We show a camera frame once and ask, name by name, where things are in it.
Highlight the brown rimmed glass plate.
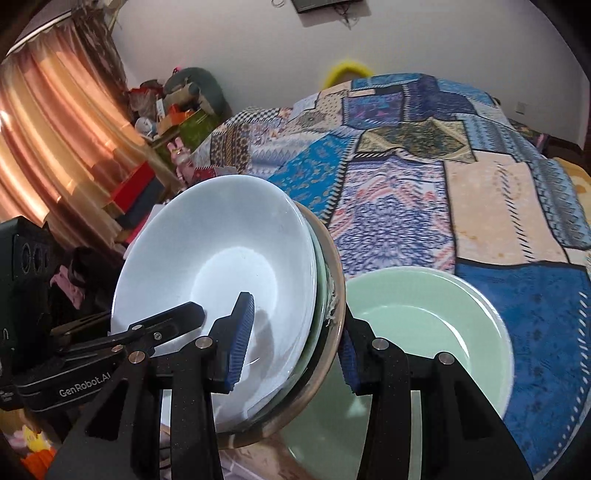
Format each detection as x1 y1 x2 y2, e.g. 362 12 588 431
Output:
217 203 346 449

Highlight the green cardboard box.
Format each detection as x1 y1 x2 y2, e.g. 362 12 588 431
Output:
151 110 221 161

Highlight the white deep bowl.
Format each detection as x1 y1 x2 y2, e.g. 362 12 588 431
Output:
110 175 317 432

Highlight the orange curtain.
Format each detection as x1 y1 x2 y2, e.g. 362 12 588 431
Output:
1 18 178 261

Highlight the patchwork patterned bedspread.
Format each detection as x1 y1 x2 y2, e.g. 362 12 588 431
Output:
194 73 590 479

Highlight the pink bunny toy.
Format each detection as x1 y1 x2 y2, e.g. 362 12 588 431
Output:
167 137 195 186

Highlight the mint green plate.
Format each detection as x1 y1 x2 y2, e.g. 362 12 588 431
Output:
277 223 329 395

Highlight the mint green bowl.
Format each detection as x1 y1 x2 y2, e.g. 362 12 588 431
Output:
280 267 514 479

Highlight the red box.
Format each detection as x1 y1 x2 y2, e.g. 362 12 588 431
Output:
108 162 155 214

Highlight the dark blue box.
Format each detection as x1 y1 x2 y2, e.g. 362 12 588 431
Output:
115 178 166 229

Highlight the yellow plush object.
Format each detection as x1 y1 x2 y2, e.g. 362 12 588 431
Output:
322 59 375 90

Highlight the grey plush toy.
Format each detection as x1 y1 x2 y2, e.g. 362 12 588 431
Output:
163 67 230 120

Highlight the wall mounted black device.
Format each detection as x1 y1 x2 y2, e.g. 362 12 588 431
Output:
291 0 361 14

